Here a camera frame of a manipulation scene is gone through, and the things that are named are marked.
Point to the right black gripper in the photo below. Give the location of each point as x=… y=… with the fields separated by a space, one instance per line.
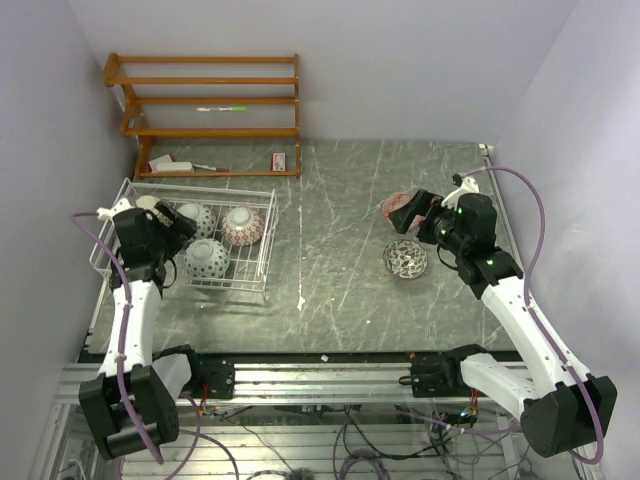
x=425 y=203

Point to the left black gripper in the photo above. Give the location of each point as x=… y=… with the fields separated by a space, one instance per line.
x=179 y=232

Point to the light blue patterned bowl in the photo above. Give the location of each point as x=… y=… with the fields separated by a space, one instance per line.
x=207 y=258

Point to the red circle patterned bowl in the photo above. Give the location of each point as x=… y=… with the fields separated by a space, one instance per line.
x=203 y=216

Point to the brown patterned bowl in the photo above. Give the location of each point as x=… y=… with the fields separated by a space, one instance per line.
x=148 y=202

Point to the black and white leaf bowl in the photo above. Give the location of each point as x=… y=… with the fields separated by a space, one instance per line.
x=405 y=259

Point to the dark blue patterned bowl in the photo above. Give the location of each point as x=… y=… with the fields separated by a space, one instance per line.
x=242 y=226

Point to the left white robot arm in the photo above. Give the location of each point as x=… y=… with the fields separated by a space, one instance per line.
x=130 y=405

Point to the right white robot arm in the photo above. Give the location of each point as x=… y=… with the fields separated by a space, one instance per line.
x=561 y=406

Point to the wooden shelf rack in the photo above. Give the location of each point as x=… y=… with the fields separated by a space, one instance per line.
x=161 y=94

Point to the red striped bowl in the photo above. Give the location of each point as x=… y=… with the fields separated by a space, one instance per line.
x=392 y=203

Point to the white soap bar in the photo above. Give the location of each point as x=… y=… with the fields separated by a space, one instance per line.
x=177 y=167

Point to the red and white flat box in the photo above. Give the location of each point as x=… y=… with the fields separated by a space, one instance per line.
x=154 y=164

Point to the red and white card box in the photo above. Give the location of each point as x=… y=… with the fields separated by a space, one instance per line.
x=278 y=162

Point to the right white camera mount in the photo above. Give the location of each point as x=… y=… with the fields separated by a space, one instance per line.
x=467 y=185

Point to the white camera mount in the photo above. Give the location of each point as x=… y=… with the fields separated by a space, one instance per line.
x=467 y=185
x=120 y=206

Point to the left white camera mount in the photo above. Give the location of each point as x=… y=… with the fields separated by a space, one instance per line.
x=120 y=206

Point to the white wire dish rack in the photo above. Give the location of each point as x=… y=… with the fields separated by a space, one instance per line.
x=249 y=265

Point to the aluminium mounting rail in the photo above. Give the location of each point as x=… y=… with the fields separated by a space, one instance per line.
x=311 y=384

